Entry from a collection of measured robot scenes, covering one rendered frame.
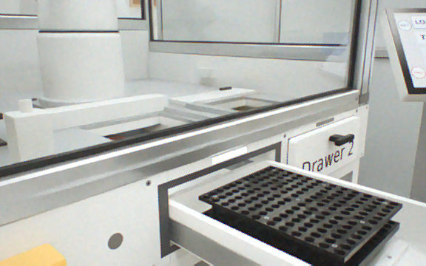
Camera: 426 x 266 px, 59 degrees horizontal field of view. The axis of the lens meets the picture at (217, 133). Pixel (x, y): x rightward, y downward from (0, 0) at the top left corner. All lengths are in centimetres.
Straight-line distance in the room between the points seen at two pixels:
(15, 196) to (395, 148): 199
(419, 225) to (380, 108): 160
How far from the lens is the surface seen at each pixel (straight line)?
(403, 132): 217
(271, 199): 55
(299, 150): 74
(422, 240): 62
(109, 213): 48
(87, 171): 45
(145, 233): 53
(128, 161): 47
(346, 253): 44
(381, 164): 224
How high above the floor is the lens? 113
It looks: 15 degrees down
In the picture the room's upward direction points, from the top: straight up
